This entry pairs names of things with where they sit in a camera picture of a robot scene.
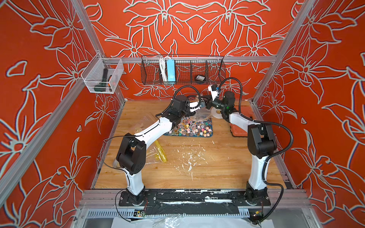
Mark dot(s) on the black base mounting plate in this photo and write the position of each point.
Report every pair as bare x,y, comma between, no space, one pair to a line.
194,202

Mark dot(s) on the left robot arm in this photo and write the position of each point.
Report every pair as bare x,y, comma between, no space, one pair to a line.
132,151

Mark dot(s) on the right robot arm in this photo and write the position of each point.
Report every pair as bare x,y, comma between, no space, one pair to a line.
260,142

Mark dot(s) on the white tape roll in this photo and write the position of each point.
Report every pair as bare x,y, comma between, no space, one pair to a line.
217,114

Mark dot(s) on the dark teal tray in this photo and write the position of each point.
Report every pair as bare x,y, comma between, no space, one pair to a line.
171,133

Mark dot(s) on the clear plastic bin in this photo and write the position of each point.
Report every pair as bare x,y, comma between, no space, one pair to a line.
92,75

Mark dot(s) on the light blue box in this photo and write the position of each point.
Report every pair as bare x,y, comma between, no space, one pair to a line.
170,63

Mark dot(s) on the poured candy pile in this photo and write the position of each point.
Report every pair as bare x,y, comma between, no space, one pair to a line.
191,128

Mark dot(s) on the green black tool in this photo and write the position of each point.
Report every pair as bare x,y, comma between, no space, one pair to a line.
101,87

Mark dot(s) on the orange tool case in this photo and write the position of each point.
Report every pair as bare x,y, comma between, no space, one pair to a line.
235,130

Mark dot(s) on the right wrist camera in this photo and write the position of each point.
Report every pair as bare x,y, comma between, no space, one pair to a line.
214,90

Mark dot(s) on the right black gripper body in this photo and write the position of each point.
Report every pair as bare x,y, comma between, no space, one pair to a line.
221,104

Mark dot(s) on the black wire basket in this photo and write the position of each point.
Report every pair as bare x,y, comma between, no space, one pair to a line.
187,67

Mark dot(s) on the candy ziploc bag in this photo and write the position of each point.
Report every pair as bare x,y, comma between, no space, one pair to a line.
155,154
202,114
144,122

